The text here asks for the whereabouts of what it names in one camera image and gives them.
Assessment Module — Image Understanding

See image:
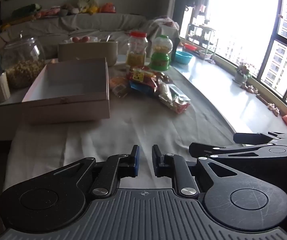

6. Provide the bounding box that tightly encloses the metal plant rack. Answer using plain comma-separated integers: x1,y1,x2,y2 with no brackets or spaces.
186,24,219,61

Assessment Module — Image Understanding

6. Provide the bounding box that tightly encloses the crumpled blanket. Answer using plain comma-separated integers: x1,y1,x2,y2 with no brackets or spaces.
143,15,181,41

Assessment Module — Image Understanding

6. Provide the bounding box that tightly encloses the green plush toy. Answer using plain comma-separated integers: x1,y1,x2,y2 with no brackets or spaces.
11,4,42,18

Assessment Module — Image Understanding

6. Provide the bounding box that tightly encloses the small potted plant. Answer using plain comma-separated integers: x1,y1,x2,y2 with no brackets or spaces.
199,49,214,61

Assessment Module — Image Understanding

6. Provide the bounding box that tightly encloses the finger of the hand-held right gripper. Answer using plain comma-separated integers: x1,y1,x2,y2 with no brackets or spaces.
189,142,270,159
233,132,277,145

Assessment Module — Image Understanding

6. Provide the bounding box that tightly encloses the teal plastic basin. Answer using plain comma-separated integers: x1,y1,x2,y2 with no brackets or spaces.
175,51,193,65

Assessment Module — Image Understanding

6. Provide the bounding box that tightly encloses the red packet with yellow label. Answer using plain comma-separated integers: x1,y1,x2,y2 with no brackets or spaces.
128,66,163,83

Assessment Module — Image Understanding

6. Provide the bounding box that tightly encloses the yellow and white plush toy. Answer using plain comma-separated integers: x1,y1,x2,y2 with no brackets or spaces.
77,0,100,14

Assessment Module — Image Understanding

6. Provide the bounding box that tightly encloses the black framed window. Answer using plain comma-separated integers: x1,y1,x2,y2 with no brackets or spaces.
179,0,287,115

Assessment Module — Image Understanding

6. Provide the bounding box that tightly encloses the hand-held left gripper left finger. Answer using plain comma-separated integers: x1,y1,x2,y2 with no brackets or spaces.
55,144,140,198

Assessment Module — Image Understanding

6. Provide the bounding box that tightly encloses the beige tablecloth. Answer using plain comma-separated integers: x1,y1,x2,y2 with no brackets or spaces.
3,59,236,193

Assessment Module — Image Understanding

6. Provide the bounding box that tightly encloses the beige rectangular basket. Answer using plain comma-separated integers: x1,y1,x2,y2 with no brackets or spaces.
58,40,119,67

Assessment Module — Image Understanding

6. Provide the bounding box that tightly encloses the brown snack packet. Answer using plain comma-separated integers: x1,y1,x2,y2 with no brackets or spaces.
112,85,129,98

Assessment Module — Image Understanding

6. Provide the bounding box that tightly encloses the pink plush toy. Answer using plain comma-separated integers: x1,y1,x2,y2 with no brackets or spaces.
36,6,64,19

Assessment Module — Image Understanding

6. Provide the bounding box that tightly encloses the orange snack packet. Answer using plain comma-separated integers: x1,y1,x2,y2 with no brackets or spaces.
109,76,129,88

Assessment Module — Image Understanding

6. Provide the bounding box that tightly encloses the flowering potted plant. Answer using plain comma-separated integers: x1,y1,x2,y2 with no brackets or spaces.
233,64,253,85

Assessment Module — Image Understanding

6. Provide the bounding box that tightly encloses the plastic jar with red lid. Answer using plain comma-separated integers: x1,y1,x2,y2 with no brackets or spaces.
125,31,149,68

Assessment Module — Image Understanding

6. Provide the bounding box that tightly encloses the green candy dispenser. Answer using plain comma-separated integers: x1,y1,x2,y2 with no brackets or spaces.
149,35,173,71

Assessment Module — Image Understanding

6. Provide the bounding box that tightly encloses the small windowsill figurine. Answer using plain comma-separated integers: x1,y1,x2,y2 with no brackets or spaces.
269,102,281,117
241,84,257,93

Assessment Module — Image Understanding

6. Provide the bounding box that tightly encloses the pink cardboard box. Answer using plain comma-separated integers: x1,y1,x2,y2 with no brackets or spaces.
22,57,110,125

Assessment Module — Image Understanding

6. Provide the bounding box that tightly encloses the blue snack packet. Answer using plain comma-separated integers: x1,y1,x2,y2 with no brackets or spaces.
129,80,157,96

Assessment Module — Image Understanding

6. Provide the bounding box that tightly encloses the grey covered sofa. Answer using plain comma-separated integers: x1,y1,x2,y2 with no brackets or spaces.
0,12,181,60

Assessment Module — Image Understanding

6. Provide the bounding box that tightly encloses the orange plush toy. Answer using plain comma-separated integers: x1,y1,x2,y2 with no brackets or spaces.
99,2,116,13

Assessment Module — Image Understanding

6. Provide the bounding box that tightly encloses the grey plush toy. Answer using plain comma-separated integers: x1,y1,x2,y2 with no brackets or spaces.
60,5,79,15

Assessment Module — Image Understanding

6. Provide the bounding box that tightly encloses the white mug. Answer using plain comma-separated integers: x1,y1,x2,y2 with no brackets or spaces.
0,71,11,103

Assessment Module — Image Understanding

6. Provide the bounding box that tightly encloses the red snack packet green stripe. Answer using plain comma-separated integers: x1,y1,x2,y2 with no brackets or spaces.
169,97,191,114

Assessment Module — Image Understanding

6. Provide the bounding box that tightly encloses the glass jar with snacks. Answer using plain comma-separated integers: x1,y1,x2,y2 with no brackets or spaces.
0,31,46,89

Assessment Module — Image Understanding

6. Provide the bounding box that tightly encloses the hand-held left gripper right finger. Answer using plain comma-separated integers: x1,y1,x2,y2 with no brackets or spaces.
152,144,237,198

